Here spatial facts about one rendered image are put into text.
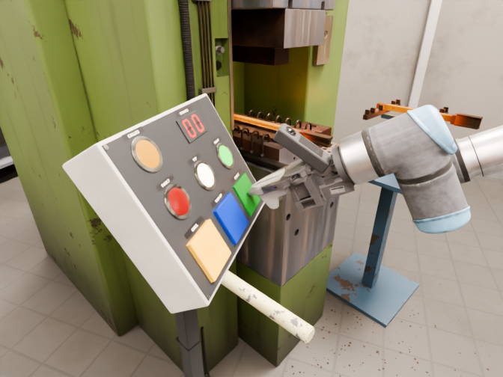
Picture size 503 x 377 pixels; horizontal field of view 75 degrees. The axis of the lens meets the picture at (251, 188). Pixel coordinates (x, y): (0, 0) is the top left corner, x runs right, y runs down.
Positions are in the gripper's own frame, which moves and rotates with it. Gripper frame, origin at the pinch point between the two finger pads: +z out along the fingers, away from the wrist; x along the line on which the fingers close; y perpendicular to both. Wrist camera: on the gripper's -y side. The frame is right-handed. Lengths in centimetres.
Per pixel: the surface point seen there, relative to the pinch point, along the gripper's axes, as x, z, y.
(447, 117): 84, -46, 29
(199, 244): -22.1, 0.9, -1.5
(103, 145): -26.1, 1.6, -21.0
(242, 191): -2.0, 1.3, -0.7
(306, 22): 44, -18, -26
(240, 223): -9.1, 0.9, 2.8
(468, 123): 81, -51, 33
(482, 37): 280, -107, 40
